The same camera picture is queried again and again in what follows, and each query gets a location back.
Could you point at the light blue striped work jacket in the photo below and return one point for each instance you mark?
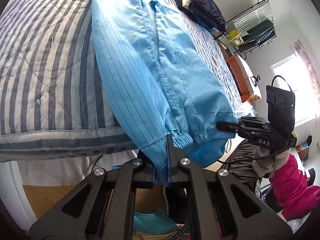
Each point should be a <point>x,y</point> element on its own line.
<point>155,81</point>

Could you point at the finger of the black right gripper seen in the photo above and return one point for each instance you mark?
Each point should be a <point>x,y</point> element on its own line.
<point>229,127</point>

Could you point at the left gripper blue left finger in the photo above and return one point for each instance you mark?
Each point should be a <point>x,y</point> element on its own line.
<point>160,163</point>

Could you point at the dark hanging clothes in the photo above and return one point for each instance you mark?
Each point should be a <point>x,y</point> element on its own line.
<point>258,36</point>

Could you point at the yellow green box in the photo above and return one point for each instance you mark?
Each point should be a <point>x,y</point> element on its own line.
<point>235,38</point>

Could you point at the dark navy folded jacket pile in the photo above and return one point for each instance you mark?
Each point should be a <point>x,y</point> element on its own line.
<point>205,13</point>

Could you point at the floral curtain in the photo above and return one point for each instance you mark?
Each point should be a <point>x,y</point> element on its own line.
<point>309,66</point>

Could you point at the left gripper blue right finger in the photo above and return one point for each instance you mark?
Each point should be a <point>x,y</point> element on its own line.
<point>173,154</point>

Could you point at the right hand white knit glove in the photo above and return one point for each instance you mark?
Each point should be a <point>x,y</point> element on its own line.
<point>267,159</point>

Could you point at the blue white striped quilt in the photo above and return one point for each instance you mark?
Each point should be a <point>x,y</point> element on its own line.
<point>52,100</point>

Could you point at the window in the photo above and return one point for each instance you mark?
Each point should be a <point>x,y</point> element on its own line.
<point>293,73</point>

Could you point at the black metal clothes rack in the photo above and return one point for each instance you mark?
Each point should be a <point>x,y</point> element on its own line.
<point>220,37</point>

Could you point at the striped white hanging cloth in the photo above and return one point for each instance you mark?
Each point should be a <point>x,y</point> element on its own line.
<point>252,17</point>

